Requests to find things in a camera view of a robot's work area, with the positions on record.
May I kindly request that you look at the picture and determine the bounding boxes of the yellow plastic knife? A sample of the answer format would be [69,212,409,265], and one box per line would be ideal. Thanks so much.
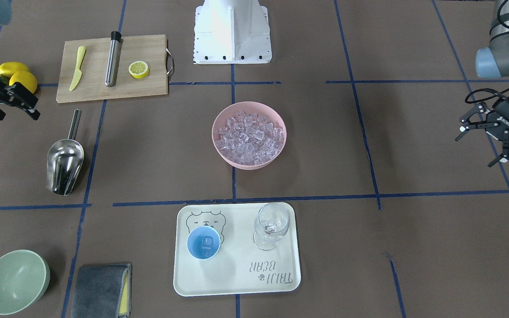
[69,45,87,92]

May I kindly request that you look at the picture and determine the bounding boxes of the light blue plastic cup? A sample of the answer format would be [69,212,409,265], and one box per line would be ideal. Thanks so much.
[186,226,222,260]

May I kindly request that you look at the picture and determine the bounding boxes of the pile of clear ice cubes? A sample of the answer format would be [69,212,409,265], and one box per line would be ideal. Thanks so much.
[214,110,286,167]

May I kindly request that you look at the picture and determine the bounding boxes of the steel cylinder rod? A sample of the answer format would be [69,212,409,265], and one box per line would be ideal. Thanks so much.
[104,31,122,88]

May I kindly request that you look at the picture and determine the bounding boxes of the whole yellow lemon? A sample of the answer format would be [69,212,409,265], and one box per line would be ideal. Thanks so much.
[9,70,38,93]

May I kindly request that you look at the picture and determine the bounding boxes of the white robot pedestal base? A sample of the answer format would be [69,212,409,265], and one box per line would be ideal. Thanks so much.
[193,0,273,64]

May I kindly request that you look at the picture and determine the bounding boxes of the scooped clear ice cubes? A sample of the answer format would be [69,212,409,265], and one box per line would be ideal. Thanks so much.
[199,236,217,259]

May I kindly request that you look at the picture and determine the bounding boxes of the wooden cutting board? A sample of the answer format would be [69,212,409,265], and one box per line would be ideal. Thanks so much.
[56,34,170,103]

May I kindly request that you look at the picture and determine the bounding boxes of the pink bowl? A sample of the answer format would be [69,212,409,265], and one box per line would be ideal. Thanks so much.
[211,101,287,170]

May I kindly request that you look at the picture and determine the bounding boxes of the steel ice scoop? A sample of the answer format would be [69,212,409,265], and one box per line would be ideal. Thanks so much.
[46,109,84,196]

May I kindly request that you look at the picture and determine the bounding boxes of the lemon half slice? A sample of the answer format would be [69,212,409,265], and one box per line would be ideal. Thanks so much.
[128,61,150,79]

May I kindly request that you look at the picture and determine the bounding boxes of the green ceramic bowl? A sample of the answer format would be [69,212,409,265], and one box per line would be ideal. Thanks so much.
[0,250,50,315]

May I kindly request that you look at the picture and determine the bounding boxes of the cream bear serving tray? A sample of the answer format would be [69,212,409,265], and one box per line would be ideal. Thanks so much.
[173,202,302,297]

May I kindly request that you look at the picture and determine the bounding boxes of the clear wine glass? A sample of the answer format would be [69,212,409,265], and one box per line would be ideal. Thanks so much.
[253,202,290,251]

